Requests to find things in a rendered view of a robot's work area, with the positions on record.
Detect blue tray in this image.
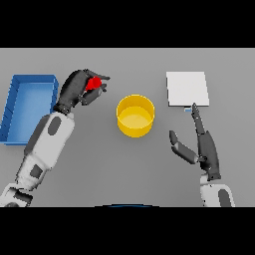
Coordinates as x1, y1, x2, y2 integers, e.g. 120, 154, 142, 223
0, 74, 60, 146

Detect pale square measuring scale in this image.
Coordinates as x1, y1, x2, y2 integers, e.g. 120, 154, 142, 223
165, 71, 211, 113

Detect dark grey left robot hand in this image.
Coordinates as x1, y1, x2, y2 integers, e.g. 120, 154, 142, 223
53, 69, 112, 116

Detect red beaker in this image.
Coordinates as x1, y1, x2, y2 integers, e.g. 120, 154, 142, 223
85, 76, 104, 92

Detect yellow bowl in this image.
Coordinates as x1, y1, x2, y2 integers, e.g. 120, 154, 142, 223
116, 94, 156, 138

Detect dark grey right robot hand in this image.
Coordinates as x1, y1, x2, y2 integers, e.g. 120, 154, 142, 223
168, 102, 222, 182

